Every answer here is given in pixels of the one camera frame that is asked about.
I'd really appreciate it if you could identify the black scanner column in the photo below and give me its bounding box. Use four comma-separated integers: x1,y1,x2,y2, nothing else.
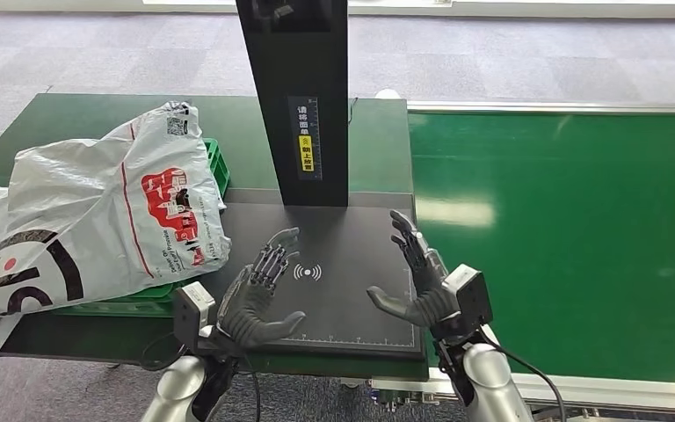
235,0,351,208

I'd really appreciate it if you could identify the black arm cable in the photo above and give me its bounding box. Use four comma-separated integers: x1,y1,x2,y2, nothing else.
487,342,567,422
138,331,262,422

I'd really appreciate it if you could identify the green plastic crate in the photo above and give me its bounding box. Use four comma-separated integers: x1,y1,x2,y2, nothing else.
52,137,231,319

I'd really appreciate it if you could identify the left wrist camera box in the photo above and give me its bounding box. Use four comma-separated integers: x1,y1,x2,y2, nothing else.
172,281,217,354

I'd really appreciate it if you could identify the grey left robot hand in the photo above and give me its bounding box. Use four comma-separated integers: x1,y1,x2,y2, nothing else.
216,226,308,350

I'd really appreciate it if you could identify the black scanner base plate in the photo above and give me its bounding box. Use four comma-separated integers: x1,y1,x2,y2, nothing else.
197,188,430,361

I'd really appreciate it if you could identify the aluminium conveyor side rail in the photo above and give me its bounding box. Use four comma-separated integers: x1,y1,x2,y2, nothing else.
406,99,675,114
371,367,675,416

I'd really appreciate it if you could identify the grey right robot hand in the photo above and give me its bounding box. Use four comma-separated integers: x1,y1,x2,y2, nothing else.
366,209,462,329

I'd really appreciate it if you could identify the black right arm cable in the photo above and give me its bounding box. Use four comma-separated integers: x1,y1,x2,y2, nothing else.
487,342,567,422

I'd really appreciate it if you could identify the green conveyor belt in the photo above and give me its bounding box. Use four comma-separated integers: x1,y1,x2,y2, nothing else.
408,110,675,386

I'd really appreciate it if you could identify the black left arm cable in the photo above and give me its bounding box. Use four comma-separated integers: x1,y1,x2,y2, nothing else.
138,331,262,422

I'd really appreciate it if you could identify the metal bracket under conveyor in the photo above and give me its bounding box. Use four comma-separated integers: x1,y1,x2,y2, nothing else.
372,389,439,415

